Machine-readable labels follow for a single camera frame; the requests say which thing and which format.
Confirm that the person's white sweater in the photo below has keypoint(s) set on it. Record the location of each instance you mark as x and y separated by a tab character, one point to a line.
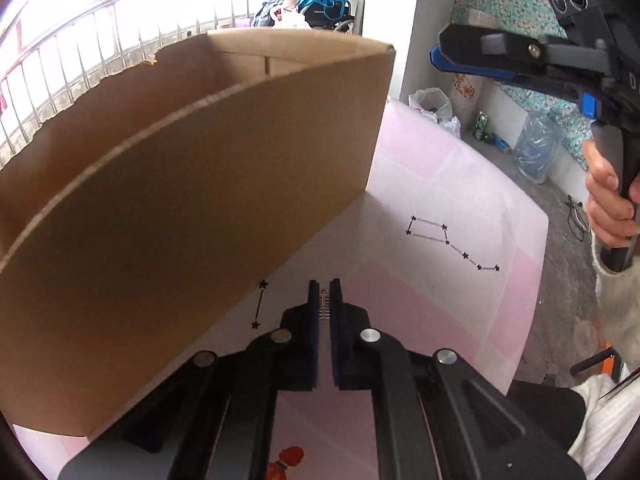
605	430

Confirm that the pink printed table cover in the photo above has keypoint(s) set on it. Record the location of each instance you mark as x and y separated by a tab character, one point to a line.
440	310

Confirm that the clear blue plastic bag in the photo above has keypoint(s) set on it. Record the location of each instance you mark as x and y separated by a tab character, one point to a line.
537	145

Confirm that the metal balcony railing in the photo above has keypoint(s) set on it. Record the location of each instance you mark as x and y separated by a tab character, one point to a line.
50	30

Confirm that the person's right forearm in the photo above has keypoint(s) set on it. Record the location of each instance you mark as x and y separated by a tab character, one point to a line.
620	310

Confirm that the floral rolled mat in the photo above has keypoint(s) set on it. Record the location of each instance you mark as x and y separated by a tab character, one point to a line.
467	95

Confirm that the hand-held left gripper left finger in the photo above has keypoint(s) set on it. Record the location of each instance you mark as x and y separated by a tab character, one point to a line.
313	320

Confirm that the small blue bottle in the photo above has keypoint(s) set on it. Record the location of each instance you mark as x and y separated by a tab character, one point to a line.
500	142

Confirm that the white plastic bag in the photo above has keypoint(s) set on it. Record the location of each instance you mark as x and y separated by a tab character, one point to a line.
292	20
425	100

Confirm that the wheelchair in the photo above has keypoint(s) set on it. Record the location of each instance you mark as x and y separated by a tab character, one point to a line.
325	16

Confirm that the small metal spring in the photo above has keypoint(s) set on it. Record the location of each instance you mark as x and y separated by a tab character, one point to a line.
324	305

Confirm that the green can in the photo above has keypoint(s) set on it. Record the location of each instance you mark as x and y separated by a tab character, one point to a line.
481	125

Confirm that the person's right hand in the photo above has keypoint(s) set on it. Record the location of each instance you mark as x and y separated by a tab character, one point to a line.
602	210

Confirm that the dark cloth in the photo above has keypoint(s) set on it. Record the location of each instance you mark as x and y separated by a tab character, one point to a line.
545	410

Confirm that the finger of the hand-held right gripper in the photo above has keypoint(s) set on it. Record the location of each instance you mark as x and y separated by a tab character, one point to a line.
470	40
445	60

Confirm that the large cardboard box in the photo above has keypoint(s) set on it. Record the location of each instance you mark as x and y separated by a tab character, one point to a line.
175	210

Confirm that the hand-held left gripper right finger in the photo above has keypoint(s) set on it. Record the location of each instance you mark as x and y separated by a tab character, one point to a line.
336	320

